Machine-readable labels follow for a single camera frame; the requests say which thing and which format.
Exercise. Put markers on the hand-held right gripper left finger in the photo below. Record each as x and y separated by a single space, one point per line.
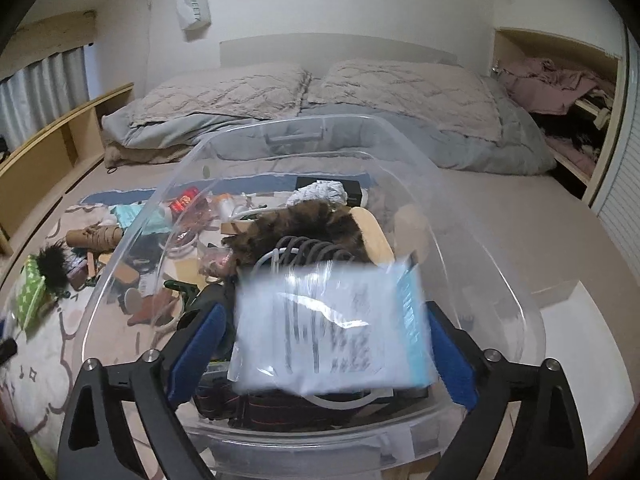
197 355

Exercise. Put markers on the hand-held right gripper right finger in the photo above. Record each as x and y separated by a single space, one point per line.
455 360

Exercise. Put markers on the clear packet with blue edge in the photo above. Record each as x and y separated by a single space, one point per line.
325 330

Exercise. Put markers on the white yarn ball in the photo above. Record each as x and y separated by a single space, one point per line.
320 192

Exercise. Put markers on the clear plastic storage bin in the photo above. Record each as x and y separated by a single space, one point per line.
280 130

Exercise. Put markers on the brown striped small box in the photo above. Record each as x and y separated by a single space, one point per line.
78 274

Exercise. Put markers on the flat oval wooden disc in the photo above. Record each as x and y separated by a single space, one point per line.
375 240

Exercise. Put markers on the teal wet wipes pack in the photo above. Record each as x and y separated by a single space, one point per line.
132 215

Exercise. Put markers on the brown furry item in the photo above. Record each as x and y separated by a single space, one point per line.
300 225

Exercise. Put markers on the black feather duster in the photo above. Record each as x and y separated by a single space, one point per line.
55 265

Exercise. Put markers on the green dotted tissue pack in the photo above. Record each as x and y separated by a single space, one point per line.
35 292

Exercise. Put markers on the beige fleece blanket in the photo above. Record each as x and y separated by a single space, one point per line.
140 152

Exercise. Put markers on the grey duvet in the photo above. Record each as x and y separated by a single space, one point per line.
500 145

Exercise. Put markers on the wooden closet shelf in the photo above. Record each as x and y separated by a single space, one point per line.
575 160

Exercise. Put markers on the wooden bedside shelf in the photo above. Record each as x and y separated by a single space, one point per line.
45 155

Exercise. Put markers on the white louvred door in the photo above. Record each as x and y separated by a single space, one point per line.
622 170

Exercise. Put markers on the pink clothes pile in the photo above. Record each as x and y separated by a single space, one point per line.
550 85

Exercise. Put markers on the grey white curtain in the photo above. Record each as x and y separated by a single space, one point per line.
45 90

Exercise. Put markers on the white hanging paper bag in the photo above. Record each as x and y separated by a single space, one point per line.
192 5

